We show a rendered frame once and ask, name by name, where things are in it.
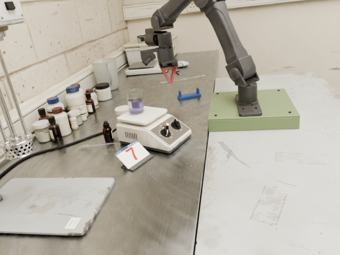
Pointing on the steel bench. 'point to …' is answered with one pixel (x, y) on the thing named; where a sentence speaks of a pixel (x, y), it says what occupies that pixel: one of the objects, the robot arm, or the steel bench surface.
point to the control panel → (170, 130)
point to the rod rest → (189, 94)
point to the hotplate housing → (148, 135)
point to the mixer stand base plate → (52, 205)
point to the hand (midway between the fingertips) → (170, 81)
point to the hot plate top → (148, 116)
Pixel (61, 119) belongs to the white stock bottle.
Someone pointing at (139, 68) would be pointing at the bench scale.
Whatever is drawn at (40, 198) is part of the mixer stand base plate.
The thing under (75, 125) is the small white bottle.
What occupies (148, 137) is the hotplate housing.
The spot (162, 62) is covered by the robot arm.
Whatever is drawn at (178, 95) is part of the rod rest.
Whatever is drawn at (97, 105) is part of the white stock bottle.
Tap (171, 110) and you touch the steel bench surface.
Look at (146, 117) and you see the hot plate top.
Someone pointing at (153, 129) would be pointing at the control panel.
